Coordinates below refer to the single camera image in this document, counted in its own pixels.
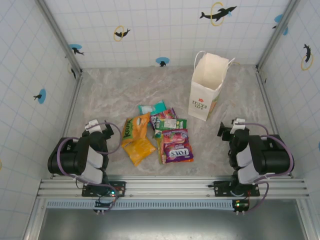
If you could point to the orange snack bag green lettering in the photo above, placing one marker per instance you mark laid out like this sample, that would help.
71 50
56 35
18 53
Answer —
135 130

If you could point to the white paper bag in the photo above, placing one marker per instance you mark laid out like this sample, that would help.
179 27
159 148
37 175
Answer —
200 100

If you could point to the plain yellow snack bag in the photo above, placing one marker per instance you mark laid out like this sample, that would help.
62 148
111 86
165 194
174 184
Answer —
140 152

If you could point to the teal snack packet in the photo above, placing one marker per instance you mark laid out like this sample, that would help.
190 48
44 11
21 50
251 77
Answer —
152 108

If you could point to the large purple Fox's candy bag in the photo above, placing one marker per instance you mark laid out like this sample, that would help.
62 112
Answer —
177 152

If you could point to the green snack packet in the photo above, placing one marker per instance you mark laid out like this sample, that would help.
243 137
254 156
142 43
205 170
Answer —
172 123

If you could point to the small purple red candy bag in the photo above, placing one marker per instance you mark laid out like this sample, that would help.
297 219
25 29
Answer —
166 114

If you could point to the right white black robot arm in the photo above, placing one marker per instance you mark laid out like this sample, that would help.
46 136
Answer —
272 157

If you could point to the small black controller board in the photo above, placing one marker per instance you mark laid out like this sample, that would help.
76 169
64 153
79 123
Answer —
240 205
100 205

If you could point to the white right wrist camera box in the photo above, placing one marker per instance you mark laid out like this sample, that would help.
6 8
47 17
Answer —
237 126

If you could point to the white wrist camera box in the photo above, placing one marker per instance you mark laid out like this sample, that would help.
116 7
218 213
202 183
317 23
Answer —
237 126
92 124

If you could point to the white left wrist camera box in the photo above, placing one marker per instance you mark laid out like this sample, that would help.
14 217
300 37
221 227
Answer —
92 124

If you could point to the aluminium side rail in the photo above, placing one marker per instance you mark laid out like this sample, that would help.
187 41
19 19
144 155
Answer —
265 100
73 105

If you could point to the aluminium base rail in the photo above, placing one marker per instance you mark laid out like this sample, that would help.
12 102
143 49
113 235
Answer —
170 186

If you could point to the aluminium frame post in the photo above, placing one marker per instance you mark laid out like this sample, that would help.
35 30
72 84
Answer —
277 35
60 37

